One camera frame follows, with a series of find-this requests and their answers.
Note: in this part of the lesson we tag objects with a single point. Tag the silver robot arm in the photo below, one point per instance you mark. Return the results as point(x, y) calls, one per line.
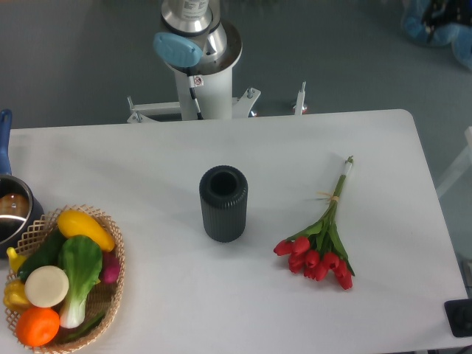
point(194, 39)

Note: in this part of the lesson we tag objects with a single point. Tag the dark ribbed cylindrical vase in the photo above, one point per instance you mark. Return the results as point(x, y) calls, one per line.
point(224, 193)

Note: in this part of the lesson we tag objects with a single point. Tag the red tulip bouquet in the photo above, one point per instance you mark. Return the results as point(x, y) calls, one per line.
point(318, 250)

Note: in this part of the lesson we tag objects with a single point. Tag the purple radish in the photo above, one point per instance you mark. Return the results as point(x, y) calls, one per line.
point(110, 268)

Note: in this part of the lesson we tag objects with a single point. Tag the yellow squash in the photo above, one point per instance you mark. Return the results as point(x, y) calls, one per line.
point(72, 223)

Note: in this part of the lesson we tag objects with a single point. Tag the green bok choy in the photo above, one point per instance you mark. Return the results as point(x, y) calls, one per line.
point(81, 259)

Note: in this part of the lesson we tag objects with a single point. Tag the woven wicker basket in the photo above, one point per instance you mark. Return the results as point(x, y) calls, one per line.
point(103, 301)

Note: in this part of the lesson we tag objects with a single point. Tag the dark green cucumber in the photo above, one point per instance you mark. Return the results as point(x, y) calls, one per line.
point(45, 255)

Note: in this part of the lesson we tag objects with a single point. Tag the cream round disc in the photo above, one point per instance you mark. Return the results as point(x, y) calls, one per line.
point(46, 286)

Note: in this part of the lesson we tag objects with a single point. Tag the small yellow banana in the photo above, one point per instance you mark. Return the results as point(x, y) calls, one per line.
point(15, 260)

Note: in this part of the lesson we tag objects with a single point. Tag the yellow bell pepper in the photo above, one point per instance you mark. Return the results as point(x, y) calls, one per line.
point(15, 298)

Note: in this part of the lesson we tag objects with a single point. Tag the orange fruit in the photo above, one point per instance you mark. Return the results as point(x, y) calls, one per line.
point(37, 326)

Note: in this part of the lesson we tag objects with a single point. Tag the blue bag on floor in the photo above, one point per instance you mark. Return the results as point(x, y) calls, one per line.
point(438, 24)

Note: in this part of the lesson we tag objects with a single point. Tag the black device at table edge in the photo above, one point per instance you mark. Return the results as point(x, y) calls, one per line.
point(458, 313)

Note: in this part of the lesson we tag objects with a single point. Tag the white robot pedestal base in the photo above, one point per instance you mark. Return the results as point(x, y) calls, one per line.
point(200, 97)

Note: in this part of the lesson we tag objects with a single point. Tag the blue handled saucepan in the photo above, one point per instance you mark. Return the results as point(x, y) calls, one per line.
point(19, 207)

